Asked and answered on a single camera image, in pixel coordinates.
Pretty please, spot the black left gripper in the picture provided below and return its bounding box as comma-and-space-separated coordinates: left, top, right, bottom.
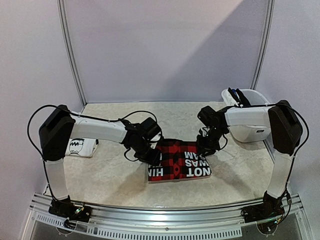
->
130, 138, 161, 166

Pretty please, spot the red black plaid flannel shirt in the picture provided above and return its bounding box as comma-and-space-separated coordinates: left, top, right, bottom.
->
147, 138, 212, 182

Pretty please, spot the white and green t-shirt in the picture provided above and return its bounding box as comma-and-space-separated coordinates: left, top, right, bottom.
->
65, 138, 99, 158

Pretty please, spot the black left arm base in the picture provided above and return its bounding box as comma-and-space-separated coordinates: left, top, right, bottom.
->
48, 196, 93, 223

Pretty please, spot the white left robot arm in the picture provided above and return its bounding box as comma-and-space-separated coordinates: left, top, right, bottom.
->
39, 105, 162, 217

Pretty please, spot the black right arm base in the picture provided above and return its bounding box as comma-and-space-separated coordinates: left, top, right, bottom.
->
240, 190, 292, 225

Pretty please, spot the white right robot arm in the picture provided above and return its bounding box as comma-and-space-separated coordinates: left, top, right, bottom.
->
196, 100, 303, 199

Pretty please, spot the white plastic laundry basket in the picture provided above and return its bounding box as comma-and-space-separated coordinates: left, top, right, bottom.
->
221, 87, 271, 143

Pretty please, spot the dark patterned clothes pile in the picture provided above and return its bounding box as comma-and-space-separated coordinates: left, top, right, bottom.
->
227, 87, 251, 107

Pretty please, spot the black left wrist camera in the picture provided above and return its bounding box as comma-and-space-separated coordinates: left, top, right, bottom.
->
140, 117, 162, 143

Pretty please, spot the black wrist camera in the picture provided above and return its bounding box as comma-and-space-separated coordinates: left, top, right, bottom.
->
140, 117, 162, 143
197, 105, 220, 128

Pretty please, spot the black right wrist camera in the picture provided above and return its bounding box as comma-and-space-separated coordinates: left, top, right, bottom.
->
197, 105, 220, 128

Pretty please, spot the aluminium front rail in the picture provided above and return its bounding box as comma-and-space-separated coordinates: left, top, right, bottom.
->
22, 193, 312, 240

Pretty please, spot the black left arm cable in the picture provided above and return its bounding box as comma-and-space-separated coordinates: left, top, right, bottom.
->
26, 104, 158, 163

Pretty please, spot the right aluminium frame post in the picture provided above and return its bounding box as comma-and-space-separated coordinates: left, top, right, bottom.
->
250, 0, 275, 90

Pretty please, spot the aluminium frame post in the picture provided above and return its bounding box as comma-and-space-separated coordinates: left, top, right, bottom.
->
250, 0, 275, 90
57, 0, 88, 107

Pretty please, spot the left aluminium frame post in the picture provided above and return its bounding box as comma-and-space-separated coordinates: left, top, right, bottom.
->
57, 0, 88, 107

